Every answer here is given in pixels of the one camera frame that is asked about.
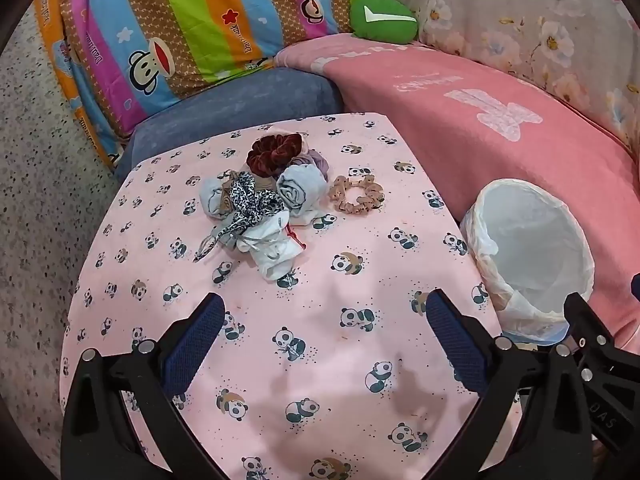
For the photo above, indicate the tan cloth piece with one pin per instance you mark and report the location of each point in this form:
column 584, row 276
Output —
column 229, row 206

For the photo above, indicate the green round pillow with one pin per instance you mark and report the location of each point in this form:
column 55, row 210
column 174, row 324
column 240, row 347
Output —
column 380, row 5

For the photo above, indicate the grey floral sheet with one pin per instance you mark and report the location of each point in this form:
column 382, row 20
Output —
column 500, row 10

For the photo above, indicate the beige scrunchie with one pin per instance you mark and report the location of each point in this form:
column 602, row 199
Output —
column 345, row 205

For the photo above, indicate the pink bow print blanket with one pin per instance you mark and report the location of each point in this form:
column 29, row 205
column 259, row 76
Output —
column 450, row 125

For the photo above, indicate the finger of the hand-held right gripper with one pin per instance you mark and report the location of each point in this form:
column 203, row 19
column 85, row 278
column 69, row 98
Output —
column 582, row 317
column 636, row 286

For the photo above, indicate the pink panda print tablecloth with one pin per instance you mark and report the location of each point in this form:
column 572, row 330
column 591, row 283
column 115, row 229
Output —
column 300, row 320

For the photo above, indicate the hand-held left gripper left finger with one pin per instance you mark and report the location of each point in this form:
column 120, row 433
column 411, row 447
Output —
column 200, row 340

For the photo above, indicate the bin with white plastic liner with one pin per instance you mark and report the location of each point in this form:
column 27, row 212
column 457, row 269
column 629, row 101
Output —
column 530, row 240

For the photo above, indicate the blue cushion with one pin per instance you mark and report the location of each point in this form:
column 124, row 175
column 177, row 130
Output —
column 240, row 100

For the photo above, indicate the purple cloth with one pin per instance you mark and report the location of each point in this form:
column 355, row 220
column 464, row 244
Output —
column 317, row 162

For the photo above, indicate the white sock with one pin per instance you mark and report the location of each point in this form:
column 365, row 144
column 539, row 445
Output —
column 270, row 255

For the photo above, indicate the light blue cloth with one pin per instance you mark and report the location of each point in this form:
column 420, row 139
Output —
column 300, row 192

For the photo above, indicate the striped monkey print blanket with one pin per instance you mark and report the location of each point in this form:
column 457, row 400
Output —
column 175, row 20

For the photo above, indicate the leopard print ribbon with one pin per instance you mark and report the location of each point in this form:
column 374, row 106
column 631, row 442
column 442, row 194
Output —
column 247, row 192

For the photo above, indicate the grey cloth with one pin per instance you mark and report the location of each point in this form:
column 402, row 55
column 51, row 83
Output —
column 212, row 200

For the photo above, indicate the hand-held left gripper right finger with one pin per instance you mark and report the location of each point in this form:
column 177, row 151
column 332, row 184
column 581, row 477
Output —
column 455, row 345

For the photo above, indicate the dark red scrunchie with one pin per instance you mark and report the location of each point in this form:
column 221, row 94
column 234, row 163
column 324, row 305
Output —
column 265, row 157

